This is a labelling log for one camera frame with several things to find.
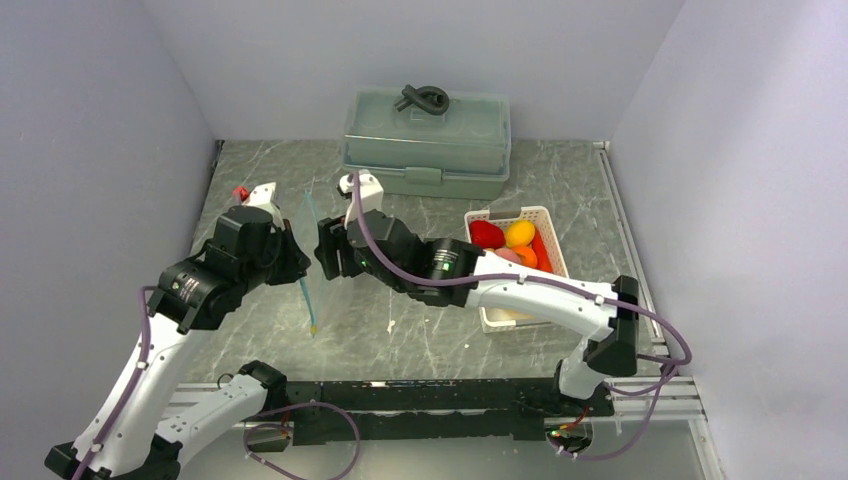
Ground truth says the black knotted hose piece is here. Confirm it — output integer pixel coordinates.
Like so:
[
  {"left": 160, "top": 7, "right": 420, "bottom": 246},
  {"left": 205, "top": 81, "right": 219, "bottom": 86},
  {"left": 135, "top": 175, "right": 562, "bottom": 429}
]
[{"left": 394, "top": 84, "right": 452, "bottom": 117}]

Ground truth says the pink peach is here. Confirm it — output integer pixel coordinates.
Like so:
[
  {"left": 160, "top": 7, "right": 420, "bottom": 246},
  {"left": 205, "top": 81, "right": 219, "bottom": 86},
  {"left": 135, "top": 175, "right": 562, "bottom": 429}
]
[{"left": 494, "top": 247, "right": 521, "bottom": 264}]

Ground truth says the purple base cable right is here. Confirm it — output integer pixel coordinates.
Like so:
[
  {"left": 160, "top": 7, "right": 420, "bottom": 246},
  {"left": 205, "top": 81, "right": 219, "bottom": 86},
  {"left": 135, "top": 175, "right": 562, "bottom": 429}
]
[{"left": 547, "top": 370, "right": 684, "bottom": 464}]

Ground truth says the red orange carrot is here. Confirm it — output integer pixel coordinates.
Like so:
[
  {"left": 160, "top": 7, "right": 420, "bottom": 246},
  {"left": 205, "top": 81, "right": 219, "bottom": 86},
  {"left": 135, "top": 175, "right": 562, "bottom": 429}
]
[{"left": 530, "top": 230, "right": 553, "bottom": 273}]

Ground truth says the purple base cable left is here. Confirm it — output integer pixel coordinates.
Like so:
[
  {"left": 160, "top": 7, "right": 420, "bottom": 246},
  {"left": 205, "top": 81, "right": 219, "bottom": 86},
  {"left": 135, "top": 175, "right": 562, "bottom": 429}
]
[{"left": 241, "top": 402, "right": 363, "bottom": 480}]

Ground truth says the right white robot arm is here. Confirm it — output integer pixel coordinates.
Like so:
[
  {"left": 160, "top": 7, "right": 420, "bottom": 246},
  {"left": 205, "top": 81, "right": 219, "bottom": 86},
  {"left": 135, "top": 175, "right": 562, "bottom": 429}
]
[{"left": 315, "top": 210, "right": 639, "bottom": 415}]

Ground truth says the clear zip top bag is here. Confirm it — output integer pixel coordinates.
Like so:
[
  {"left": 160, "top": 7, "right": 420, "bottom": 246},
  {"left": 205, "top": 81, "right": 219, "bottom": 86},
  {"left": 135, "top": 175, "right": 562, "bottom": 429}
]
[{"left": 292, "top": 191, "right": 330, "bottom": 339}]

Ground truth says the orange tangerine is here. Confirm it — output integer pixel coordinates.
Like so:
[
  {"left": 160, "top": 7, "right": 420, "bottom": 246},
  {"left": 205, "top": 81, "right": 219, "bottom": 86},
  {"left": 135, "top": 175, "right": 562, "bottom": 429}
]
[{"left": 511, "top": 245, "right": 538, "bottom": 268}]

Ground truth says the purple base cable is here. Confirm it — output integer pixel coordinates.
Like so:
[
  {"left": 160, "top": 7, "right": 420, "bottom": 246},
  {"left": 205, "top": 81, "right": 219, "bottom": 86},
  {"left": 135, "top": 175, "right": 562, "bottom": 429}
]
[
  {"left": 547, "top": 370, "right": 684, "bottom": 464},
  {"left": 241, "top": 402, "right": 363, "bottom": 480}
]

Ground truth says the red bell pepper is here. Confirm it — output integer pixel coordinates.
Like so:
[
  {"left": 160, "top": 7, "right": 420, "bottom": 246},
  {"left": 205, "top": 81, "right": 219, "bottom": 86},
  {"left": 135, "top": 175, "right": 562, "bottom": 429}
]
[{"left": 468, "top": 220, "right": 506, "bottom": 250}]

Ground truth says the white perforated plastic basket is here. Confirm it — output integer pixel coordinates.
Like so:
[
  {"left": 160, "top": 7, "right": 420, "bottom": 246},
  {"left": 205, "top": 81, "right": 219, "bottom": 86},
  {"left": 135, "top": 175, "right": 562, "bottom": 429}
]
[{"left": 464, "top": 206, "right": 569, "bottom": 334}]

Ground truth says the yellow lemon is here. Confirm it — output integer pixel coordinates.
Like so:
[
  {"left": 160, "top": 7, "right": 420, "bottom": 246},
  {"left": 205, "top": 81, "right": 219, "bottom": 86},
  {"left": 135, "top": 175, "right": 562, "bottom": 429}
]
[{"left": 504, "top": 220, "right": 536, "bottom": 248}]

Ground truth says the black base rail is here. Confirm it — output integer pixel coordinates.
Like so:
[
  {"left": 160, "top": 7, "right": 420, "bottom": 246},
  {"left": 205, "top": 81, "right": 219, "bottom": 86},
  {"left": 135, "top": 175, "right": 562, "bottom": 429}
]
[{"left": 259, "top": 377, "right": 614, "bottom": 446}]

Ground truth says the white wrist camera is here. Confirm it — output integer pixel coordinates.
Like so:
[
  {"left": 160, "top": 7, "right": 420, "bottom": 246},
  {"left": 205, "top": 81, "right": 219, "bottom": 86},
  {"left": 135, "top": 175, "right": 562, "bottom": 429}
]
[
  {"left": 232, "top": 182, "right": 283, "bottom": 227},
  {"left": 337, "top": 170, "right": 384, "bottom": 228}
]

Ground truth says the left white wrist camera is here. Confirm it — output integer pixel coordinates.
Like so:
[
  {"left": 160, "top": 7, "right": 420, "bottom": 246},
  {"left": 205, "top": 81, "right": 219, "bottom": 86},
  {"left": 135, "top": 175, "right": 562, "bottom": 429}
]
[{"left": 232, "top": 182, "right": 283, "bottom": 227}]

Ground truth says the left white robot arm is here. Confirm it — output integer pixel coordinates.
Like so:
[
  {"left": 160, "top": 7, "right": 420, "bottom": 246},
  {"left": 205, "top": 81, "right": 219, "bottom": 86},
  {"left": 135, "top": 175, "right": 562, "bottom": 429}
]
[{"left": 44, "top": 202, "right": 311, "bottom": 479}]

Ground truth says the green plastic storage box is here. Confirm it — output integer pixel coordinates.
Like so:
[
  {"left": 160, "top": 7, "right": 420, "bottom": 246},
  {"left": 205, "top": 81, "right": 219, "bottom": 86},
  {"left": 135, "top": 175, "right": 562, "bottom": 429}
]
[{"left": 340, "top": 87, "right": 511, "bottom": 200}]

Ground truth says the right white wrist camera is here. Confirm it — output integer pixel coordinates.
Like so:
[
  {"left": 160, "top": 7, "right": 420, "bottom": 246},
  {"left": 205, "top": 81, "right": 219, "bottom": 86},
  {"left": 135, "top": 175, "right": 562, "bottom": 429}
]
[{"left": 337, "top": 170, "right": 384, "bottom": 228}]

